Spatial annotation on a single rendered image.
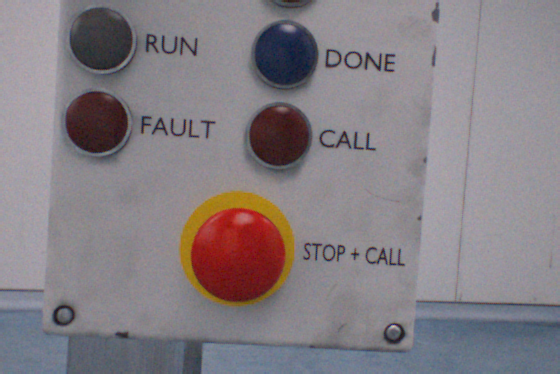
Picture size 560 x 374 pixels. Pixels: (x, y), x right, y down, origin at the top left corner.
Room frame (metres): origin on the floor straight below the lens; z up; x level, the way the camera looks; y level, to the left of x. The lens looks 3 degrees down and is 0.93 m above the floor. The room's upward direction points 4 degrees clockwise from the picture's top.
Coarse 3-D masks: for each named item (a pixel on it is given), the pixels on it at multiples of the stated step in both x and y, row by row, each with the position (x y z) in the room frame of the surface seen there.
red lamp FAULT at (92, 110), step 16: (80, 96) 0.32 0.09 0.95; (96, 96) 0.31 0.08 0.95; (112, 96) 0.32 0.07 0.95; (80, 112) 0.31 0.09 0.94; (96, 112) 0.31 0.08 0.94; (112, 112) 0.31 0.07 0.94; (80, 128) 0.31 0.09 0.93; (96, 128) 0.31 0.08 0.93; (112, 128) 0.31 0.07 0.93; (80, 144) 0.31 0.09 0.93; (96, 144) 0.31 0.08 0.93; (112, 144) 0.32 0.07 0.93
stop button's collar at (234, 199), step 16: (240, 192) 0.32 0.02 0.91; (208, 208) 0.32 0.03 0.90; (224, 208) 0.32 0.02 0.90; (256, 208) 0.32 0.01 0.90; (272, 208) 0.32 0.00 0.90; (192, 224) 0.32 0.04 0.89; (288, 224) 0.33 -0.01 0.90; (192, 240) 0.32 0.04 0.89; (288, 240) 0.33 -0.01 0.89; (288, 256) 0.33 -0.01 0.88; (384, 256) 0.33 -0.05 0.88; (192, 272) 0.32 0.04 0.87; (288, 272) 0.33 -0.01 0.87; (272, 288) 0.33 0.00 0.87; (224, 304) 0.32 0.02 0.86; (240, 304) 0.32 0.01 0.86
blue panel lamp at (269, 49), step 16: (272, 32) 0.32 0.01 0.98; (288, 32) 0.32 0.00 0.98; (304, 32) 0.32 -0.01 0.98; (256, 48) 0.32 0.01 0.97; (272, 48) 0.32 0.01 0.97; (288, 48) 0.32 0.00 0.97; (304, 48) 0.32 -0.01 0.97; (256, 64) 0.32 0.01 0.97; (272, 64) 0.32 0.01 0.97; (288, 64) 0.32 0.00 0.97; (304, 64) 0.32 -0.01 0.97; (272, 80) 0.32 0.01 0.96; (288, 80) 0.32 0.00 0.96
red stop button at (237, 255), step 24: (216, 216) 0.30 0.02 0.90; (240, 216) 0.30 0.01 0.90; (264, 216) 0.30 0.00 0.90; (216, 240) 0.30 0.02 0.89; (240, 240) 0.30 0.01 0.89; (264, 240) 0.30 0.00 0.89; (192, 264) 0.30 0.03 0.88; (216, 264) 0.30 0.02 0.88; (240, 264) 0.30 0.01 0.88; (264, 264) 0.30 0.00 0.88; (216, 288) 0.30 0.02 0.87; (240, 288) 0.30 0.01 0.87; (264, 288) 0.30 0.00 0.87
